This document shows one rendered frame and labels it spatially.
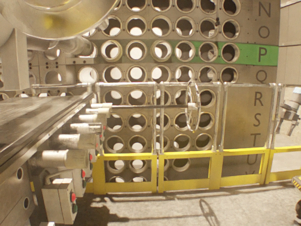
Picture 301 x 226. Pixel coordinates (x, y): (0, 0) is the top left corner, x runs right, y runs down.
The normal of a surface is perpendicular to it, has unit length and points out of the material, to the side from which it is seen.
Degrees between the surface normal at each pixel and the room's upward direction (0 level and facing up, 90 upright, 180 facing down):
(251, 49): 90
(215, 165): 90
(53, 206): 90
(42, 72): 90
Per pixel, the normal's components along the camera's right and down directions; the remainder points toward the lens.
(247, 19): 0.07, 0.22
